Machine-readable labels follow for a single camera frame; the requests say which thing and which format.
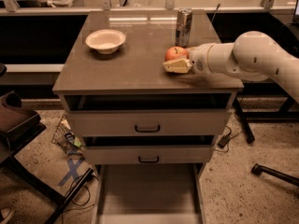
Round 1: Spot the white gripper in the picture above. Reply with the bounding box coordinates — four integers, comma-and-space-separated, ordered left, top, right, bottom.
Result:
164, 43, 214, 75

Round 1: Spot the red apple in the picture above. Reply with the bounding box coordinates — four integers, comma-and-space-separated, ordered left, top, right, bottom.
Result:
164, 46, 189, 62

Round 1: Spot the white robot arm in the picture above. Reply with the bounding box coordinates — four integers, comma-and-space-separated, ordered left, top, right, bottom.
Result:
164, 31, 299, 103

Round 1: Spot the top grey drawer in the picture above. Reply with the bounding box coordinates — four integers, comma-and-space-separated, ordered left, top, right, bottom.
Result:
65, 110, 231, 137

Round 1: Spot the grey drawer cabinet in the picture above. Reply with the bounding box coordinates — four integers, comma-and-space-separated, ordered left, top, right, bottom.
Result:
51, 9, 245, 166

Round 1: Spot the middle grey drawer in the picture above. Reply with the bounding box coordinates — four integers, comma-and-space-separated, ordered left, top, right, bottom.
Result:
82, 145, 213, 164

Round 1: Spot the open bottom grey drawer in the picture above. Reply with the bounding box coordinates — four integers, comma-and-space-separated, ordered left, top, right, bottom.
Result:
92, 164, 206, 224

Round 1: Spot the silver drink can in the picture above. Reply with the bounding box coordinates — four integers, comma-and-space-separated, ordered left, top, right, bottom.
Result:
176, 8, 192, 47

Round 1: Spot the white paper bowl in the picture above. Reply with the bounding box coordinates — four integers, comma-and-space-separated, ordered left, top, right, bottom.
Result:
85, 29, 126, 54

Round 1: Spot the black power adapter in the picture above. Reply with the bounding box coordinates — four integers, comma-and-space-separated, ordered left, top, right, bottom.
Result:
218, 135, 230, 148

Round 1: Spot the black table leg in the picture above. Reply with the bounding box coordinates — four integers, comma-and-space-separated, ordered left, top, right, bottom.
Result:
233, 99, 255, 144

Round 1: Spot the black chair leg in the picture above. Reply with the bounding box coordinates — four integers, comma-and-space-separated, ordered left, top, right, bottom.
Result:
251, 163, 299, 187

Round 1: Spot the blue tape cross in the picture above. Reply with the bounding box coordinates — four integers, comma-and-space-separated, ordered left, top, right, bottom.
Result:
59, 159, 84, 187

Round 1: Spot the wire basket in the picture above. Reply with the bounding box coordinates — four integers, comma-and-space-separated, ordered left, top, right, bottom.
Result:
51, 116, 82, 157

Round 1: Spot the black floor cable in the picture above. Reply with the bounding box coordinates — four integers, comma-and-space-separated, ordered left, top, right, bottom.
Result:
60, 174, 96, 224

